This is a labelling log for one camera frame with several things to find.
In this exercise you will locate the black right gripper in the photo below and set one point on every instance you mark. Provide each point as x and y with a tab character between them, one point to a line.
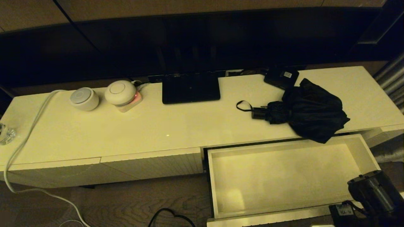
344	217

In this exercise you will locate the white fluted drawer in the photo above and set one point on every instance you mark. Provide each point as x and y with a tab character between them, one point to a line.
284	179

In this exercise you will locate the black umbrella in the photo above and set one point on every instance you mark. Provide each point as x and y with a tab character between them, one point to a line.
312	113

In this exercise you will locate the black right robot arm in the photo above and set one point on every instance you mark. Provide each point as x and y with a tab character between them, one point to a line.
375	192

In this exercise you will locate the white TV cabinet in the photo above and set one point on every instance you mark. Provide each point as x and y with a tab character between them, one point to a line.
157	129

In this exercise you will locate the grey pleated curtain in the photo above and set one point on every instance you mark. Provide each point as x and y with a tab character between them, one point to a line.
391	82

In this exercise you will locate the black set-top box with label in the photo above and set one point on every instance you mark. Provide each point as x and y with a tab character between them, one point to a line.
277	78

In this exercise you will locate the white fluted cabinet front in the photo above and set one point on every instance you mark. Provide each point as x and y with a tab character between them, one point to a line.
157	164

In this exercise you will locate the large black television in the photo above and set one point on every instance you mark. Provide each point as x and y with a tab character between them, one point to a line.
189	37

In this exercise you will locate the white power strip red light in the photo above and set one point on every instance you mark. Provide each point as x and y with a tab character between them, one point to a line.
134	101

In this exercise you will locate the white dome-shaped device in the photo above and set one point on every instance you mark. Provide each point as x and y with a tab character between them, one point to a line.
119	92

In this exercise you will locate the small white round speaker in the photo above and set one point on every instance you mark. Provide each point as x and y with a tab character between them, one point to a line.
84	99

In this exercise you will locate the white smooth cabinet front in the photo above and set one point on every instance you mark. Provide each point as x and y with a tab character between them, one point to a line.
47	174

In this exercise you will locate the clear glass object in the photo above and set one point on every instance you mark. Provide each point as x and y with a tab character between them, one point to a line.
6	134

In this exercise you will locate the black television base plate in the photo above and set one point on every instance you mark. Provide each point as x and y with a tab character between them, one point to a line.
190	89

